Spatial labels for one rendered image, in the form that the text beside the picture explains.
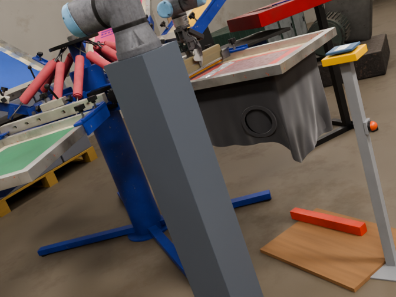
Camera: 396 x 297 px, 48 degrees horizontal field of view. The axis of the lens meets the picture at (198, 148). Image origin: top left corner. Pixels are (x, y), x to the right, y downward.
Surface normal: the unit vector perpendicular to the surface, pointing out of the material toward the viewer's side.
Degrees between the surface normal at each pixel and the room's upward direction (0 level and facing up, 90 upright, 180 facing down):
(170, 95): 90
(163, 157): 90
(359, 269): 0
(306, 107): 92
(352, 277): 0
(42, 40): 90
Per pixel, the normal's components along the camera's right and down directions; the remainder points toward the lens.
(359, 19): -0.40, 0.40
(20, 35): 0.77, -0.07
